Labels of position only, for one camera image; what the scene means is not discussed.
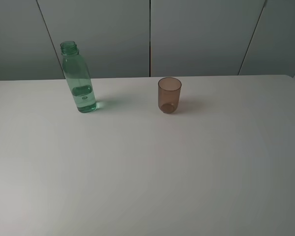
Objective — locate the green transparent water bottle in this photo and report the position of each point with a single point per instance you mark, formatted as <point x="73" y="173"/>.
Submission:
<point x="77" y="76"/>

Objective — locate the pink translucent plastic cup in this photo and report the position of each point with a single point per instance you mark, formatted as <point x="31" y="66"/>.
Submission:
<point x="168" y="94"/>

